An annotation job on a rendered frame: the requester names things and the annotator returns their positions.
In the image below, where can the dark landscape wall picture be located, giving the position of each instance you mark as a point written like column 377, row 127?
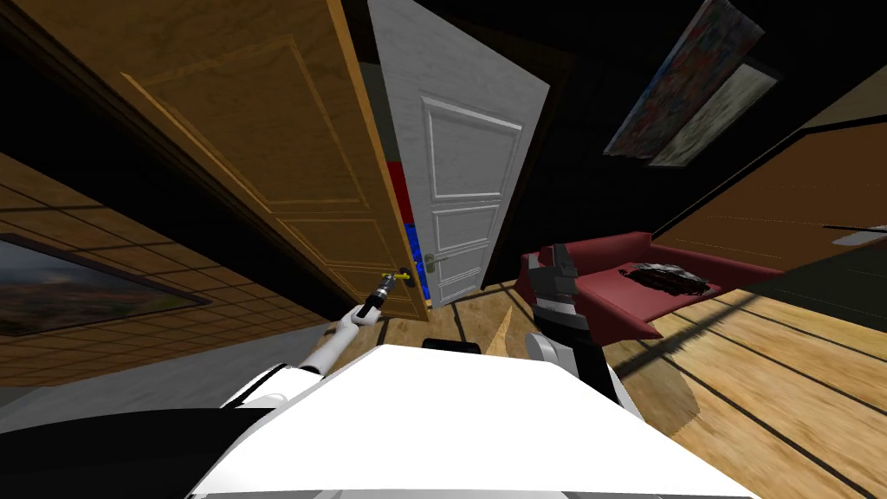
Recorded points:
column 76, row 287

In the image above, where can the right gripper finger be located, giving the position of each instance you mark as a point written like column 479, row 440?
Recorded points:
column 534, row 262
column 563, row 262

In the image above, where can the pale wall painting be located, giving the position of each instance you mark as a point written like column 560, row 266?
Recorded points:
column 721, row 118

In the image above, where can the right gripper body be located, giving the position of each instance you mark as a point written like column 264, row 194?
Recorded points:
column 556, row 292

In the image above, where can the brown wooden door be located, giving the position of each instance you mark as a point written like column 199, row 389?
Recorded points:
column 277, row 138

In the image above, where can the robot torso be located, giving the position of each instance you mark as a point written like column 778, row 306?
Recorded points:
column 443, row 430

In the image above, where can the red sofa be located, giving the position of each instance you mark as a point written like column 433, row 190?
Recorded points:
column 624, row 305

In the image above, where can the colourful wall painting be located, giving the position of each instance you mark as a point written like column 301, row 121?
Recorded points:
column 682, row 76

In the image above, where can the white panelled door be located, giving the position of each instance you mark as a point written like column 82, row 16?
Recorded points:
column 471, row 138

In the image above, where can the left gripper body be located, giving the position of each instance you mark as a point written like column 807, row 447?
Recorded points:
column 376, row 299

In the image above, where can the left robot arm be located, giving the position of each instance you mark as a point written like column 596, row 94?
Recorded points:
column 331, row 350

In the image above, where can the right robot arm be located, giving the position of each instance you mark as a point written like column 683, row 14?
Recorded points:
column 585, row 357

